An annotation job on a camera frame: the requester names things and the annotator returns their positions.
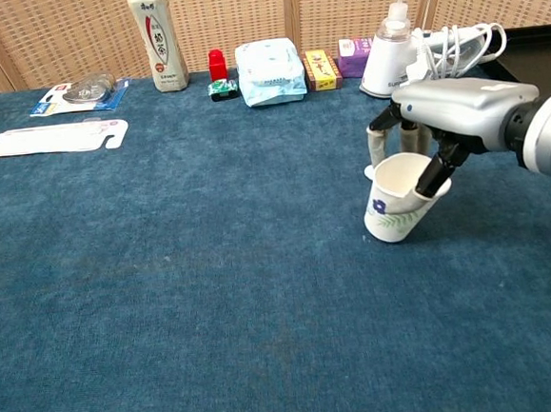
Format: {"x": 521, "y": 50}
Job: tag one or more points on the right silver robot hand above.
{"x": 458, "y": 105}

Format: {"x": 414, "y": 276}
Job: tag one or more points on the white floral paper cup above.
{"x": 392, "y": 206}

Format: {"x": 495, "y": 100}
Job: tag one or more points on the white handheld steamer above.
{"x": 383, "y": 64}

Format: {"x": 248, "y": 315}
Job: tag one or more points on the black rectangular tray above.
{"x": 536, "y": 56}

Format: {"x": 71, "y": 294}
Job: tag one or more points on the clear squeeze wash bottle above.
{"x": 396, "y": 12}

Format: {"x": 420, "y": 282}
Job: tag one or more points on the purple box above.
{"x": 352, "y": 59}

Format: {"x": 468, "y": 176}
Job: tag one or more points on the yellow and red box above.
{"x": 322, "y": 71}

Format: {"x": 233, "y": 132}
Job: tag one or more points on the light blue wet wipes pack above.
{"x": 270, "y": 73}

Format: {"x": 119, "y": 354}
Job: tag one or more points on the bamboo folding screen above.
{"x": 241, "y": 13}

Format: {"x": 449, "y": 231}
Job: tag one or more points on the small green pack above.
{"x": 222, "y": 90}

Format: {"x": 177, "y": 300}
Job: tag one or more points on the blue carpet table mat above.
{"x": 213, "y": 268}

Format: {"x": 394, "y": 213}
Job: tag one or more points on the milk tea plastic bottle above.
{"x": 157, "y": 38}

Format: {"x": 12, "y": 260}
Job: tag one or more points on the blue blister pack of tape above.
{"x": 80, "y": 95}

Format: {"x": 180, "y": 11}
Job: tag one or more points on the flat white blister card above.
{"x": 50, "y": 139}

